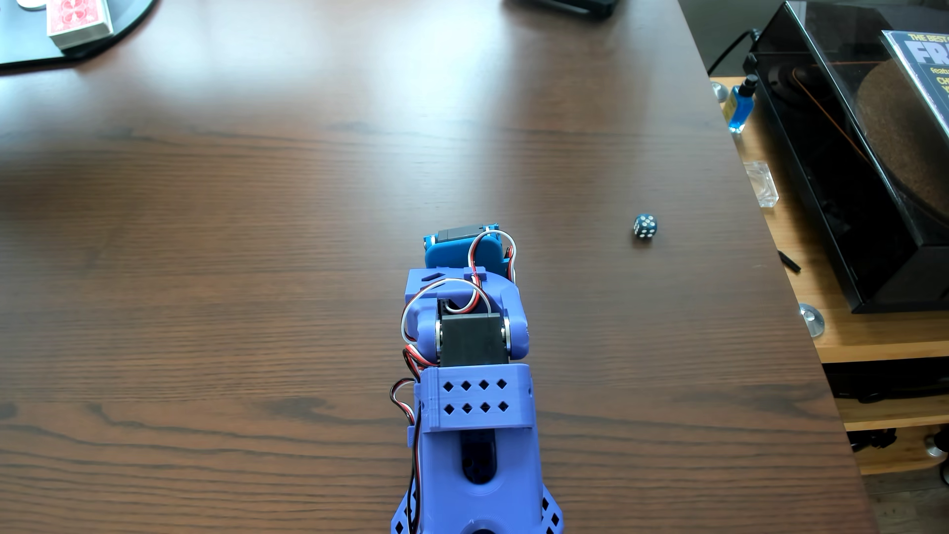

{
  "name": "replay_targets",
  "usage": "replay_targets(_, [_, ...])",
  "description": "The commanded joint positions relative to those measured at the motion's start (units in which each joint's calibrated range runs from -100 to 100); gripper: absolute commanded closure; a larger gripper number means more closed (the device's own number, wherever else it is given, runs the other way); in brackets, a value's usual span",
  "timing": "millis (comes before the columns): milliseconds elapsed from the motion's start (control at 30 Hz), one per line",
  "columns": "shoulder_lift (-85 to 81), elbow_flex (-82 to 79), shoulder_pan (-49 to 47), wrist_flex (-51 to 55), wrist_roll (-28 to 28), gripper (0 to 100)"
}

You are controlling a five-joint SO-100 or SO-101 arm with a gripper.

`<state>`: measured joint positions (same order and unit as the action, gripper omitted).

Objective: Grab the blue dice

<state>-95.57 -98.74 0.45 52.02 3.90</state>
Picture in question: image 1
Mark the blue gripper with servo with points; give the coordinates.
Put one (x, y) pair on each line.
(452, 253)

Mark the blue dice with white dots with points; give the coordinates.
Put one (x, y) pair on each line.
(645, 226)

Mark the blue 3D-printed robot arm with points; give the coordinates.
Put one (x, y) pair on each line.
(474, 415)

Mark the flat black device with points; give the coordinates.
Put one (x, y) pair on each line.
(567, 6)

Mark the clear plastic piece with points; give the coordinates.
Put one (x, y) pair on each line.
(762, 184)

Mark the small blue liquid bottle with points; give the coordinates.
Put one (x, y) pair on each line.
(739, 107)

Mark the small black stick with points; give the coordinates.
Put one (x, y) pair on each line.
(789, 261)

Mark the black turntable with dust cover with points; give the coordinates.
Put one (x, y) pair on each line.
(838, 170)

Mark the light wooden shelf unit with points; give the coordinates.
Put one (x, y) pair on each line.
(860, 334)

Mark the red playing card box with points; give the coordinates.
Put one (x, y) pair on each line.
(78, 18)

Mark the black device under shelf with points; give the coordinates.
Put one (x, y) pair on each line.
(890, 382)

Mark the black round mat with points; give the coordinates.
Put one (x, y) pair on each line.
(22, 37)

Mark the small white object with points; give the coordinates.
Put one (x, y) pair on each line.
(31, 3)

